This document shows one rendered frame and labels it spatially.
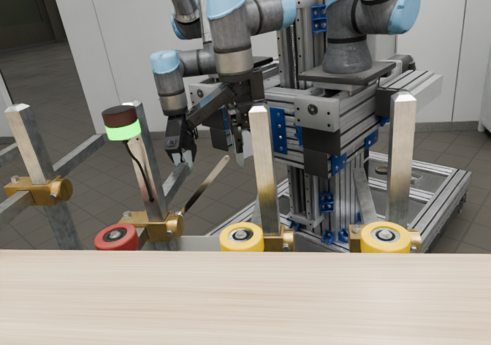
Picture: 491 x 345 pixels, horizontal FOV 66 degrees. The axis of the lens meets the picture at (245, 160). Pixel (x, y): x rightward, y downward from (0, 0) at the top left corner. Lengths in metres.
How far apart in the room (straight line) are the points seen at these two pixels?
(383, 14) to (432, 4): 2.24
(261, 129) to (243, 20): 0.20
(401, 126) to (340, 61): 0.52
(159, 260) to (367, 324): 0.35
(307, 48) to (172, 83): 0.55
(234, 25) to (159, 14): 2.85
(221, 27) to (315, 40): 0.74
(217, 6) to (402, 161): 0.43
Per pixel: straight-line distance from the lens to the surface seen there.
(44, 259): 0.81
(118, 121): 0.71
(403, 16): 1.09
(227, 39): 0.73
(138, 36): 3.69
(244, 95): 0.78
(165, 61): 1.03
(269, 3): 0.79
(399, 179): 0.75
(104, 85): 3.99
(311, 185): 1.59
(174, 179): 1.04
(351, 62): 1.20
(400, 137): 0.71
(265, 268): 0.63
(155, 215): 0.85
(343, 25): 1.18
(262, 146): 0.71
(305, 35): 1.39
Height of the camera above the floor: 1.32
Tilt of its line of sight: 25 degrees down
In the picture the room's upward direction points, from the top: 7 degrees counter-clockwise
